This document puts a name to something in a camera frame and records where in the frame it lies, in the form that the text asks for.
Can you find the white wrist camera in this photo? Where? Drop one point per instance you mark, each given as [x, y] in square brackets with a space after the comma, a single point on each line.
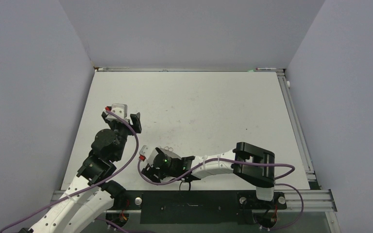
[118, 109]
[145, 152]

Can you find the aluminium frame rail back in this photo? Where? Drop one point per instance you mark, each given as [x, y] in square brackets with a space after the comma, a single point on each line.
[207, 69]

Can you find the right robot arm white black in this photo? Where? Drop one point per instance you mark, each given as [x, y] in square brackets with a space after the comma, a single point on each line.
[251, 163]

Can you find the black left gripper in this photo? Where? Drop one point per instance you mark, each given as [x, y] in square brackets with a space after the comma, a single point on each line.
[134, 120]

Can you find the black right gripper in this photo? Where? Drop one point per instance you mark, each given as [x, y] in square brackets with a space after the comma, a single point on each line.
[151, 171]

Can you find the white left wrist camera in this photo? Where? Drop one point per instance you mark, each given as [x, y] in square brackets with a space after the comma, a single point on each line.
[118, 109]

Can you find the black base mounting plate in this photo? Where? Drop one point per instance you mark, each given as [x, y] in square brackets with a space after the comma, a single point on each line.
[240, 217]

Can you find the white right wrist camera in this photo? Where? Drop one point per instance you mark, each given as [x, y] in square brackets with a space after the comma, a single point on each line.
[145, 152]

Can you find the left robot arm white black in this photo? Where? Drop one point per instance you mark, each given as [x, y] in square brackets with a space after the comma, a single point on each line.
[92, 190]

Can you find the aluminium frame rail right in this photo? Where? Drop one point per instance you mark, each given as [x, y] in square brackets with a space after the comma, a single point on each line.
[296, 126]

